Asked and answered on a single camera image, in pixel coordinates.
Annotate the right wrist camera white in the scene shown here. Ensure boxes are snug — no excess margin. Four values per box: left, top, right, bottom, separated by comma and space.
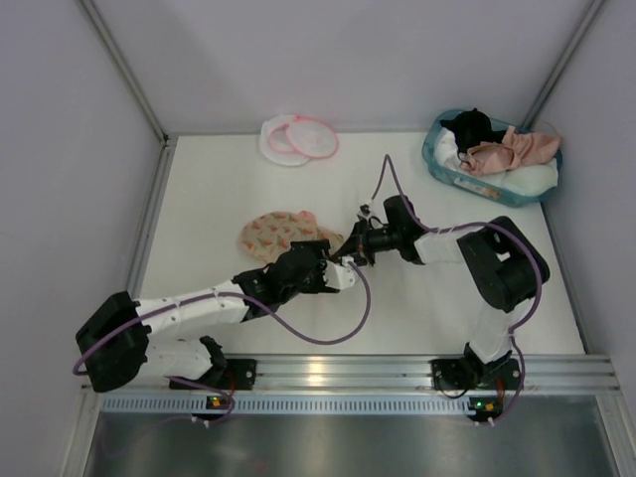
357, 199, 380, 222

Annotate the pink floral mesh laundry bag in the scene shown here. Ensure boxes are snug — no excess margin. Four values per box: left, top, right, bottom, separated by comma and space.
238, 211, 345, 263

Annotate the aluminium front rail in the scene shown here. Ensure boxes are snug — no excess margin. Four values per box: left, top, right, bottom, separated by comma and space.
81, 353, 622, 397

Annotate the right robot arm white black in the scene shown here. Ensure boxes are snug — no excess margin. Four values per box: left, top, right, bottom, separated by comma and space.
332, 195, 551, 366

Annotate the left aluminium frame post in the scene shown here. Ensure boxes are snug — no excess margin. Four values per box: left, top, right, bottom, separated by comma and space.
74, 0, 170, 145

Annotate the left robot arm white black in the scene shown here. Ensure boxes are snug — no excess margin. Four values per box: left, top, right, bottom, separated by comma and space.
74, 239, 329, 393

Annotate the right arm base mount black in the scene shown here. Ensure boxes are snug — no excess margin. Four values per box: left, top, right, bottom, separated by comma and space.
430, 344, 522, 398

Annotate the grey slotted cable duct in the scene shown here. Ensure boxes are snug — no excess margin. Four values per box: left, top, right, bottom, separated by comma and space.
98, 395, 503, 414

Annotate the aluminium frame post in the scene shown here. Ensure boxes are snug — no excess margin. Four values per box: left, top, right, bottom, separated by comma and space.
521, 0, 609, 129
74, 0, 170, 145

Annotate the white garment in basket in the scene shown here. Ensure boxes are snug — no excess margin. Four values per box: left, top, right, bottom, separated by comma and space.
431, 133, 560, 203

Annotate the right aluminium frame post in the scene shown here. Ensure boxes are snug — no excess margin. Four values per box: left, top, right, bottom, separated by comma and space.
521, 0, 609, 129

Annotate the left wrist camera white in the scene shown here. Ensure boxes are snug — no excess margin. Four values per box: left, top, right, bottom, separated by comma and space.
324, 256, 358, 292

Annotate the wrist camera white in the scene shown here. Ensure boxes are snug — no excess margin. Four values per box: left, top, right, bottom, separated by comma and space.
324, 256, 358, 292
357, 199, 380, 222

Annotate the black garment in basket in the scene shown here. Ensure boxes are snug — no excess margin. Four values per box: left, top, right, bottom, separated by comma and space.
440, 108, 506, 153

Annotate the blue plastic laundry basket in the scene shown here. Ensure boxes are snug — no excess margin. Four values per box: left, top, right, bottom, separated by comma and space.
420, 107, 565, 206

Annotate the pink garment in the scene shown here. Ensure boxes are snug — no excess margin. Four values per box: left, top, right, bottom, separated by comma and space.
460, 126, 561, 177

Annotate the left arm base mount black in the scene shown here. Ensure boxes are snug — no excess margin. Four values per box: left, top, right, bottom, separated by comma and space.
193, 358, 257, 391

